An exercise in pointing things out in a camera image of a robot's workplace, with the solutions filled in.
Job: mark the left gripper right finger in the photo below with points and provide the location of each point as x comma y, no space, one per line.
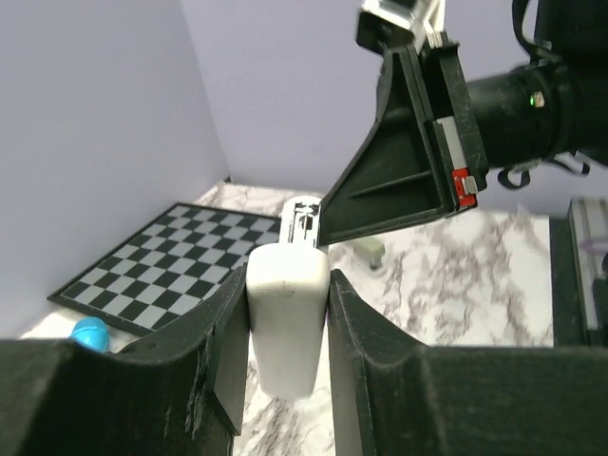
393,395

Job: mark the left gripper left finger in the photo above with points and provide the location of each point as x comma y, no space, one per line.
177,391

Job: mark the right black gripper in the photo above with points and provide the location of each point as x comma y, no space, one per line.
424,157

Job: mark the white stapler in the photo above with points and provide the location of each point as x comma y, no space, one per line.
287,285

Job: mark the blue marker pen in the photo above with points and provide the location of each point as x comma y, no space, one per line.
91,332

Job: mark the cream plastic piece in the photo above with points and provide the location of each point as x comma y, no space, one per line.
369,249

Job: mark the black white chessboard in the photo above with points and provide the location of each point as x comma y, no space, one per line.
166,268

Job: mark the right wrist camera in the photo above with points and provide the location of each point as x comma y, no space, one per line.
385,24

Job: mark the aluminium rail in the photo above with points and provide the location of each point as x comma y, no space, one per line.
588,223

